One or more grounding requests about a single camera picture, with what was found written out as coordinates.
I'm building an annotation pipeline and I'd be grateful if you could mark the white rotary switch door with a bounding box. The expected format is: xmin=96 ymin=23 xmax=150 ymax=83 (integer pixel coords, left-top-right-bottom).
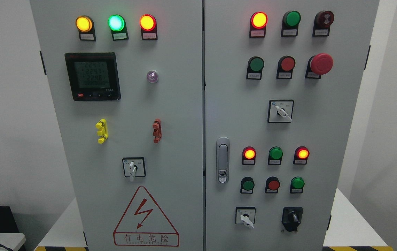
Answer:
xmin=122 ymin=157 xmax=146 ymax=182

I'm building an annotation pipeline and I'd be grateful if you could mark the green lit indicator light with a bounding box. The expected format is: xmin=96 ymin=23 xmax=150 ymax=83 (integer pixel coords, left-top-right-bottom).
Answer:
xmin=108 ymin=14 xmax=129 ymax=41

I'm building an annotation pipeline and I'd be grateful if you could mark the yellow indicator light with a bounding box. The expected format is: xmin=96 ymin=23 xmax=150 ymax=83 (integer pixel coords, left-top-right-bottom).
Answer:
xmin=76 ymin=15 xmax=96 ymax=41

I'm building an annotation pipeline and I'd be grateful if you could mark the red terminal clip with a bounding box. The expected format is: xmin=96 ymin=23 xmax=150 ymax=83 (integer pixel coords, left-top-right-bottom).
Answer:
xmin=152 ymin=119 xmax=162 ymax=144

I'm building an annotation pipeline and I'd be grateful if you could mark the red lit indicator lower left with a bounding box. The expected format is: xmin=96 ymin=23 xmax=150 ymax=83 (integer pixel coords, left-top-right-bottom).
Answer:
xmin=242 ymin=146 xmax=256 ymax=165

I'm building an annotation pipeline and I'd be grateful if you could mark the small clear lamp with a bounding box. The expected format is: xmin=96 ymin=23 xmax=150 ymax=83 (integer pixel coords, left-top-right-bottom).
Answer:
xmin=146 ymin=70 xmax=159 ymax=84

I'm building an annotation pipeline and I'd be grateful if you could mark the green push button lower left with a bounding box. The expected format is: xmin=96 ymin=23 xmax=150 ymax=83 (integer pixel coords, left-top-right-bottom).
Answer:
xmin=240 ymin=177 xmax=255 ymax=194

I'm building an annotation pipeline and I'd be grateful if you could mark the green push button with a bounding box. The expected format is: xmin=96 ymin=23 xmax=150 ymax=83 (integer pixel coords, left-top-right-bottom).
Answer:
xmin=240 ymin=177 xmax=255 ymax=194
xmin=289 ymin=176 xmax=305 ymax=194
xmin=246 ymin=56 xmax=264 ymax=80

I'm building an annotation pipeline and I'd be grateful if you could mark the green indicator lower middle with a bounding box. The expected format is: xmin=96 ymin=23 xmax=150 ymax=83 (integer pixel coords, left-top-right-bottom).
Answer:
xmin=267 ymin=146 xmax=283 ymax=165

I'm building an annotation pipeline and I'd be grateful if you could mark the green push button upper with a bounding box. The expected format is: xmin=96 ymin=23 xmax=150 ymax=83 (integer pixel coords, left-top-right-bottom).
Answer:
xmin=246 ymin=56 xmax=264 ymax=80

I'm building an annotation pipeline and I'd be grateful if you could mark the grey left cabinet door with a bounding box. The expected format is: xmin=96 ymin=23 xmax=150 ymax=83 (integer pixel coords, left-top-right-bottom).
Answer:
xmin=30 ymin=0 xmax=204 ymax=251

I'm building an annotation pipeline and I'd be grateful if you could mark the grey cabinet door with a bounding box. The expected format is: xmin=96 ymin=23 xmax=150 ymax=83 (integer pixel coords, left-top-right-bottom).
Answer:
xmin=30 ymin=0 xmax=204 ymax=251
xmin=204 ymin=0 xmax=379 ymax=251

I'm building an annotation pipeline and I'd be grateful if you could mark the red push button lower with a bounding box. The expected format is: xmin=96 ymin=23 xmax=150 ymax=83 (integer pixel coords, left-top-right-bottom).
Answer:
xmin=264 ymin=176 xmax=281 ymax=194

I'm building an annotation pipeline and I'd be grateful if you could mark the red push button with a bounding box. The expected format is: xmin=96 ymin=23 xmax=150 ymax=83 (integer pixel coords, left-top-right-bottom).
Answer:
xmin=264 ymin=176 xmax=281 ymax=194
xmin=276 ymin=55 xmax=296 ymax=79

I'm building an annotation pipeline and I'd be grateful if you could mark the yellow terminal clip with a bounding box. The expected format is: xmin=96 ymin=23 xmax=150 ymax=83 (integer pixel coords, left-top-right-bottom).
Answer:
xmin=95 ymin=119 xmax=108 ymax=144

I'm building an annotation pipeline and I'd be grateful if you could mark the grey right cabinet door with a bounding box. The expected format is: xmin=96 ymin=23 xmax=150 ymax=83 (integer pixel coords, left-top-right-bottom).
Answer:
xmin=204 ymin=0 xmax=379 ymax=251

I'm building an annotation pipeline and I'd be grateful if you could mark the red lit indicator lower right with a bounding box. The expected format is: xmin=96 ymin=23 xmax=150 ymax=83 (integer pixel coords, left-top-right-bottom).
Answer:
xmin=293 ymin=146 xmax=310 ymax=165

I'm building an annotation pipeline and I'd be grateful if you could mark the red push button upper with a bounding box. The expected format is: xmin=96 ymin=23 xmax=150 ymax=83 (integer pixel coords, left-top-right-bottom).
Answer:
xmin=276 ymin=55 xmax=296 ymax=79

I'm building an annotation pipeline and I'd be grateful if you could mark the red danger warning sticker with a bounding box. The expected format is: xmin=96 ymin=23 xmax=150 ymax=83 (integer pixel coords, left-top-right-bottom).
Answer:
xmin=114 ymin=186 xmax=180 ymax=247

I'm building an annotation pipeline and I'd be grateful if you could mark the green push button lower right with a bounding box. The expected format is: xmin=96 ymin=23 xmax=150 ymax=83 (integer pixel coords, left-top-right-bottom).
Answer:
xmin=289 ymin=176 xmax=305 ymax=194

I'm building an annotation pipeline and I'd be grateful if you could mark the red lit indicator light left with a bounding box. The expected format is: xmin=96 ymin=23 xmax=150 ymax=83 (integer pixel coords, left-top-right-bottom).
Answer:
xmin=139 ymin=14 xmax=158 ymax=40

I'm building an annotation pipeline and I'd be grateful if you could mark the black digital power meter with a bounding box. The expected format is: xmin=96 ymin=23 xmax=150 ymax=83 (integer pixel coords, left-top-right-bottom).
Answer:
xmin=64 ymin=52 xmax=121 ymax=101

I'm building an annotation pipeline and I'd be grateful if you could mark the red lit indicator top right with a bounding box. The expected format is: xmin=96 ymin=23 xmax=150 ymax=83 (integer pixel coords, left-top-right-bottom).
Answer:
xmin=249 ymin=12 xmax=268 ymax=38

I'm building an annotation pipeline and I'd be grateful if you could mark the red emergency stop button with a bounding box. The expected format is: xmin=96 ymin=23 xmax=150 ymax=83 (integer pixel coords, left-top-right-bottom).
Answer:
xmin=305 ymin=53 xmax=334 ymax=79

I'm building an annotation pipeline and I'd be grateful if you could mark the green indicator top right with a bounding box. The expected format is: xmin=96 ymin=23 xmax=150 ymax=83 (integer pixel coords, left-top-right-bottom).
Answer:
xmin=281 ymin=10 xmax=301 ymax=37

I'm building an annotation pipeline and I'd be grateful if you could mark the dark red buzzer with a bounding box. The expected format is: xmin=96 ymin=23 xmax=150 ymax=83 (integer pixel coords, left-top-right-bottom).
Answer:
xmin=312 ymin=10 xmax=334 ymax=37

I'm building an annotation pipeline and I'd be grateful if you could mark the white box lower left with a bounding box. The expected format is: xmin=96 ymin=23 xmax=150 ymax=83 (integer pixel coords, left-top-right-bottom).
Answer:
xmin=0 ymin=233 xmax=26 ymax=251

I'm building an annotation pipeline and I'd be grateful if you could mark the silver door lock handle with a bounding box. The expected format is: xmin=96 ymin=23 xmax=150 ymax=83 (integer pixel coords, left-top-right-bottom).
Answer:
xmin=216 ymin=138 xmax=230 ymax=184

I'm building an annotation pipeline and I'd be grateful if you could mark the white rotary switch upper right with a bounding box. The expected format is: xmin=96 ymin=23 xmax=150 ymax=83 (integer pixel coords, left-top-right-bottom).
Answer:
xmin=267 ymin=100 xmax=294 ymax=123

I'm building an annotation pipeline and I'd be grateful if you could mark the white rotary switch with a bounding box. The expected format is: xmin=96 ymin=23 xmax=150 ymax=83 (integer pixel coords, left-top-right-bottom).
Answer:
xmin=267 ymin=100 xmax=294 ymax=123
xmin=235 ymin=207 xmax=256 ymax=228

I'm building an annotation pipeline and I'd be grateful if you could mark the white rotary switch bottom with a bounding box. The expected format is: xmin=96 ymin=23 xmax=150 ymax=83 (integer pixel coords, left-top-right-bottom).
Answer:
xmin=235 ymin=207 xmax=256 ymax=228

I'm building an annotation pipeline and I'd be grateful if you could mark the black rotary switch bottom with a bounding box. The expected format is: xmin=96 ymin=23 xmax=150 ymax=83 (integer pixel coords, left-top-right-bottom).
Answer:
xmin=281 ymin=207 xmax=303 ymax=232

